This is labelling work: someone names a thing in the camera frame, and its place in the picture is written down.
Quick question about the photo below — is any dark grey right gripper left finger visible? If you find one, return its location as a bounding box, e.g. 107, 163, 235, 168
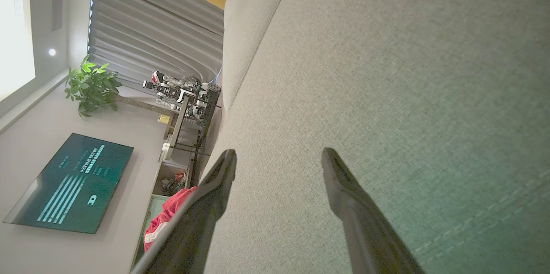
131, 149, 237, 274

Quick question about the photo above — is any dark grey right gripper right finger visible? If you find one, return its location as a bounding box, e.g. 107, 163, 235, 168
321, 148, 426, 274

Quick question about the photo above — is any red and white t-shirt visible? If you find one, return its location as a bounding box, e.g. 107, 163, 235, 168
144, 186, 197, 252

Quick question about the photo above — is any dark clutter pile in cabinet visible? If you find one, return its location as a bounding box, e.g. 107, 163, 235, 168
162, 171, 186, 196

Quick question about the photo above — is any long low tv cabinet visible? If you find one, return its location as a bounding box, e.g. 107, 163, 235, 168
131, 137, 198, 274

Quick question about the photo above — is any round grey coffee table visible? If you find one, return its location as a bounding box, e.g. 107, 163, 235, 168
165, 96, 211, 162

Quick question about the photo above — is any white black wheeled robot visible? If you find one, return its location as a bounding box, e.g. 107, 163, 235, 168
143, 71, 222, 128

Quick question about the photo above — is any grey fabric sofa chaise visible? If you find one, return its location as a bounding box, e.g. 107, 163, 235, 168
202, 0, 550, 274

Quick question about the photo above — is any green potted tree plant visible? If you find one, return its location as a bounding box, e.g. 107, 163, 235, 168
64, 55, 179, 119

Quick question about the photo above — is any grey pleated curtain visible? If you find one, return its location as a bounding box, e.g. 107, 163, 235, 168
87, 0, 225, 94

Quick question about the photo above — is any long grey sofa seat cushion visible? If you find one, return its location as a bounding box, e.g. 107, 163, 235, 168
222, 0, 299, 110

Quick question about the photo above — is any wall mounted flat television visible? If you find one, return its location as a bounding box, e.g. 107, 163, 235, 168
3, 133, 134, 234

